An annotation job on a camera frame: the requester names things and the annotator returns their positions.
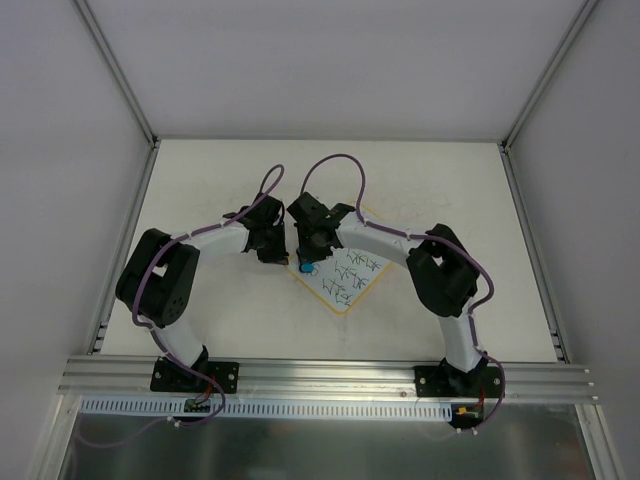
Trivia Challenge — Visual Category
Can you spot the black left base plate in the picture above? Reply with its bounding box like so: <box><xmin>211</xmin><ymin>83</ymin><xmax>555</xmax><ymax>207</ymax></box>
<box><xmin>150</xmin><ymin>357</ymin><xmax>240</xmax><ymax>394</ymax></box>

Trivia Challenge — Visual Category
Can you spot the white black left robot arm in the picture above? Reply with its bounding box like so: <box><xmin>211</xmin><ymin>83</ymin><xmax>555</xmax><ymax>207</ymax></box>
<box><xmin>116</xmin><ymin>194</ymin><xmax>289</xmax><ymax>391</ymax></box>

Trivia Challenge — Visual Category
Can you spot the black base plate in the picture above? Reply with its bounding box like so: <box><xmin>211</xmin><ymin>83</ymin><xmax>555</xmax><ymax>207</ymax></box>
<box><xmin>150</xmin><ymin>357</ymin><xmax>240</xmax><ymax>394</ymax></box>
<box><xmin>413</xmin><ymin>365</ymin><xmax>504</xmax><ymax>399</ymax></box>

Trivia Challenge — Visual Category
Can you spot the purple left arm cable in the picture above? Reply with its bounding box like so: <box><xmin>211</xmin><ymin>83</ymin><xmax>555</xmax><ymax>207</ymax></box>
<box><xmin>74</xmin><ymin>164</ymin><xmax>285</xmax><ymax>446</ymax></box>

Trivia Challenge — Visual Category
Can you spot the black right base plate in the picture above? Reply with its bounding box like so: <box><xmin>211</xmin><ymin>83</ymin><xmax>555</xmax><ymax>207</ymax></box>
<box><xmin>413</xmin><ymin>365</ymin><xmax>504</xmax><ymax>399</ymax></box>

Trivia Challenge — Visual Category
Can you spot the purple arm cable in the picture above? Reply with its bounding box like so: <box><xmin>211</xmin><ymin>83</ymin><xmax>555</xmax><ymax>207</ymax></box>
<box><xmin>299</xmin><ymin>153</ymin><xmax>506</xmax><ymax>436</ymax></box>
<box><xmin>74</xmin><ymin>164</ymin><xmax>285</xmax><ymax>446</ymax></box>

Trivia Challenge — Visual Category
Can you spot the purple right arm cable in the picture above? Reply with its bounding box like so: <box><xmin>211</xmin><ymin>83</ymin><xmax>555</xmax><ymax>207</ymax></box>
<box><xmin>299</xmin><ymin>153</ymin><xmax>506</xmax><ymax>436</ymax></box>

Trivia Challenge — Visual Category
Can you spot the aluminium mounting rail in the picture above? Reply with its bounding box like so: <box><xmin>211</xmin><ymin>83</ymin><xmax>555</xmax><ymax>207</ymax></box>
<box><xmin>57</xmin><ymin>355</ymin><xmax>599</xmax><ymax>404</ymax></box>

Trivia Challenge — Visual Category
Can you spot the yellow framed small whiteboard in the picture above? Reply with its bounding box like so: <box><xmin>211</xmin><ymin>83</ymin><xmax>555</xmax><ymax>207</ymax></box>
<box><xmin>287</xmin><ymin>202</ymin><xmax>394</xmax><ymax>317</ymax></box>

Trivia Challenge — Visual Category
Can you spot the blue black whiteboard eraser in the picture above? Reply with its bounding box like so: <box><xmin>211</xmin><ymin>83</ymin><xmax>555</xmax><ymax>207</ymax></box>
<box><xmin>299</xmin><ymin>262</ymin><xmax>318</xmax><ymax>276</ymax></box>

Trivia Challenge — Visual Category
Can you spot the right aluminium frame post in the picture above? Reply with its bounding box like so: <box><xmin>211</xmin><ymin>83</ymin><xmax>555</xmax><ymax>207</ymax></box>
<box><xmin>501</xmin><ymin>0</ymin><xmax>600</xmax><ymax>152</ymax></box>

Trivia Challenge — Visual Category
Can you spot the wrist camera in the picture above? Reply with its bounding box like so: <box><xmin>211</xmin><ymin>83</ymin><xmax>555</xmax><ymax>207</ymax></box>
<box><xmin>287</xmin><ymin>192</ymin><xmax>330</xmax><ymax>225</ymax></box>
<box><xmin>239</xmin><ymin>196</ymin><xmax>285</xmax><ymax>229</ymax></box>

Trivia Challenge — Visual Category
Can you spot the left aluminium frame post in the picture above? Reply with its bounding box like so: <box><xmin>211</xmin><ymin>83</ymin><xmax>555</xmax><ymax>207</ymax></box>
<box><xmin>71</xmin><ymin>0</ymin><xmax>158</xmax><ymax>148</ymax></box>

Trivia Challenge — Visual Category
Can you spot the white slotted cable duct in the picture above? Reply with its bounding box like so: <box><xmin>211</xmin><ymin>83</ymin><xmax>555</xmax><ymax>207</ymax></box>
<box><xmin>79</xmin><ymin>396</ymin><xmax>453</xmax><ymax>423</ymax></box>

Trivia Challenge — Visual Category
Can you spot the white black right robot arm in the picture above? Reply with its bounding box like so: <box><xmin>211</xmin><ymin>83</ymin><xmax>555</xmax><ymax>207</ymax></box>
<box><xmin>287</xmin><ymin>192</ymin><xmax>489</xmax><ymax>397</ymax></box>

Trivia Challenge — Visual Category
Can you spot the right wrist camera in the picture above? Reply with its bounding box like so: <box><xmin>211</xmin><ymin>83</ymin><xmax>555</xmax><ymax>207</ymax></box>
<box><xmin>287</xmin><ymin>192</ymin><xmax>330</xmax><ymax>225</ymax></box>

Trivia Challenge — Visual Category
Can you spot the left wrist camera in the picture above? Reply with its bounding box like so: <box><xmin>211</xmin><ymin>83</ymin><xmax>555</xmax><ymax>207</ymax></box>
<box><xmin>239</xmin><ymin>196</ymin><xmax>285</xmax><ymax>229</ymax></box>

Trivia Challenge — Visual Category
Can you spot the aluminium frame post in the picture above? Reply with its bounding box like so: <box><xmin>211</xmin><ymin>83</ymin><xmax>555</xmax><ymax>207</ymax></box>
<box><xmin>71</xmin><ymin>0</ymin><xmax>158</xmax><ymax>148</ymax></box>
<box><xmin>501</xmin><ymin>0</ymin><xmax>600</xmax><ymax>152</ymax></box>

